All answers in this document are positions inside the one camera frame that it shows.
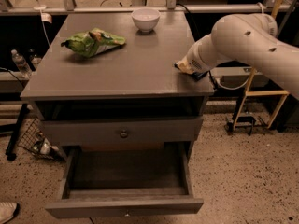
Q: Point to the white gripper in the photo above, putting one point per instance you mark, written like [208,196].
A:
[193,59]

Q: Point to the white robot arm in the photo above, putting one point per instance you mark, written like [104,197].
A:
[248,39]

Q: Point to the closed grey top drawer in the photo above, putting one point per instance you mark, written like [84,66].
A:
[116,131]

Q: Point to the grey wooden drawer cabinet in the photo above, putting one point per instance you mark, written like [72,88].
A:
[137,81]

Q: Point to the open grey middle drawer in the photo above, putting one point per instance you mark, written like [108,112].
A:
[126,184]

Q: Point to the white ceramic bowl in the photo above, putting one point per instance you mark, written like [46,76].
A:
[145,19]

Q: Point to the green chip bag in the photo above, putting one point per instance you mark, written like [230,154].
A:
[90,43]

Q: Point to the clear plastic water bottle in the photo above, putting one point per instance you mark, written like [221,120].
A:
[21,64]

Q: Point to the black stand leg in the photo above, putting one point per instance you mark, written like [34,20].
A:
[11,156]

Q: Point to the white shoe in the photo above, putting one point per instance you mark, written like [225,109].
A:
[7,210]

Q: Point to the wire mesh basket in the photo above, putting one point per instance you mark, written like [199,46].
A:
[35,142]

